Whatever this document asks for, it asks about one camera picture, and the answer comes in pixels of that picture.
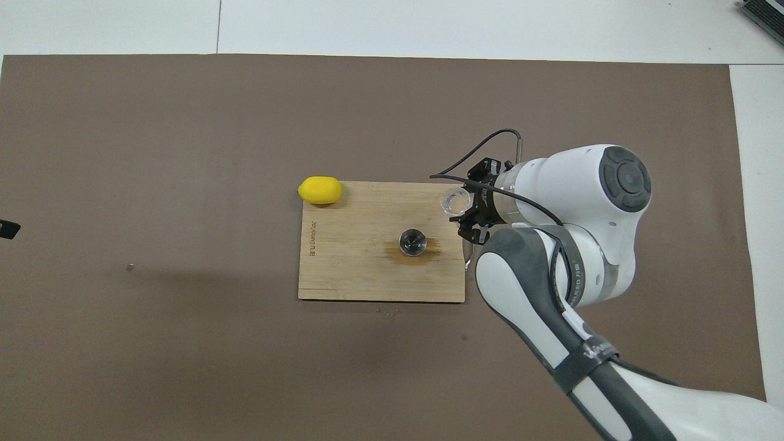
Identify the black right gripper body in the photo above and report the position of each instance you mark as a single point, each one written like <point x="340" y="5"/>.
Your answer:
<point x="493" y="199"/>

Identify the small clear glass cup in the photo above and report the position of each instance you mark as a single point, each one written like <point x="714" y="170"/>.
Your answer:
<point x="456" y="201"/>

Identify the metal double jigger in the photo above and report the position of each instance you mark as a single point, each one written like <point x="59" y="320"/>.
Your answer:
<point x="413" y="242"/>

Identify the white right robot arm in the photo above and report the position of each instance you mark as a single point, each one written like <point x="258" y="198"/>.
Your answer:
<point x="582" y="184"/>

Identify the wooden cutting board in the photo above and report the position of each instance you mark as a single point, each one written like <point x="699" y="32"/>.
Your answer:
<point x="355" y="269"/>

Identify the yellow lemon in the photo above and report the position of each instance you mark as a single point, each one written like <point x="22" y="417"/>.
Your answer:
<point x="320" y="190"/>

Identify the brown table mat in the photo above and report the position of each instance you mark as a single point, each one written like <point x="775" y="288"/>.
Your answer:
<point x="184" y="367"/>

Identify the dark grey ribbed device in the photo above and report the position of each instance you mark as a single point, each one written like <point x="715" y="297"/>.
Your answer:
<point x="765" y="15"/>

